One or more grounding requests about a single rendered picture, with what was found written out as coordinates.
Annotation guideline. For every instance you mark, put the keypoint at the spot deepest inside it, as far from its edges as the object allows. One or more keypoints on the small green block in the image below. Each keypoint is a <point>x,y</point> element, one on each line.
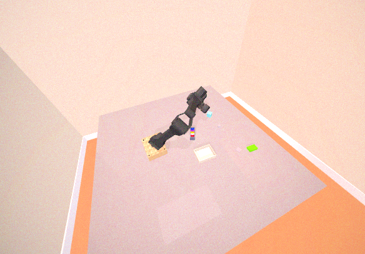
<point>252,148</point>

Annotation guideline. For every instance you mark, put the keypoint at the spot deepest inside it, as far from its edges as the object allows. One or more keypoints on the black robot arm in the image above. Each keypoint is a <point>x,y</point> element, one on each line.
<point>179,127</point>

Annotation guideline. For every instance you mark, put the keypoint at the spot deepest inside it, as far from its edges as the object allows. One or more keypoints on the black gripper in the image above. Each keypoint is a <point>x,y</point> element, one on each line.
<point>203,107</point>

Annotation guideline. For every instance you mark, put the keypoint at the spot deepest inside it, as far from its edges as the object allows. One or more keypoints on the white shallow tray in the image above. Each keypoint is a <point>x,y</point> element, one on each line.
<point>204,153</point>

